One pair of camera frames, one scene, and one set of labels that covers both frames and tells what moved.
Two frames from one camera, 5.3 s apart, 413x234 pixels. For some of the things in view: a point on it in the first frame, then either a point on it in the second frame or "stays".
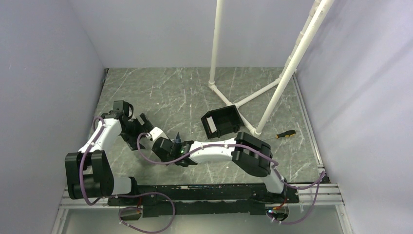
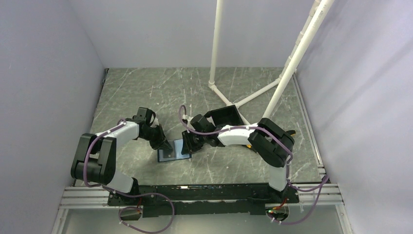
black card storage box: [221, 121] stays
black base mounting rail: [171, 201] stays
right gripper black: [163, 158] to [188, 146]
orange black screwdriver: [287, 133] stays
